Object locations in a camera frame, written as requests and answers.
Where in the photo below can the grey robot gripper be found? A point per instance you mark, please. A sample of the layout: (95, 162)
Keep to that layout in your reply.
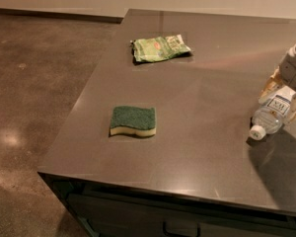
(293, 72)

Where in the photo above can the clear plastic bottle white cap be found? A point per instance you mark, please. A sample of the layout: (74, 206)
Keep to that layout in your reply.
(271, 114)

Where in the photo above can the green snack bag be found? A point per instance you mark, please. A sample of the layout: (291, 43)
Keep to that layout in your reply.
(159, 48)

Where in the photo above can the green and yellow sponge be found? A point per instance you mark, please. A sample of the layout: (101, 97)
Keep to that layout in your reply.
(133, 121)

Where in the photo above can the dark drawer handle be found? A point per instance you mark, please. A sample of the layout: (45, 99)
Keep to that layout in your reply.
(181, 229)

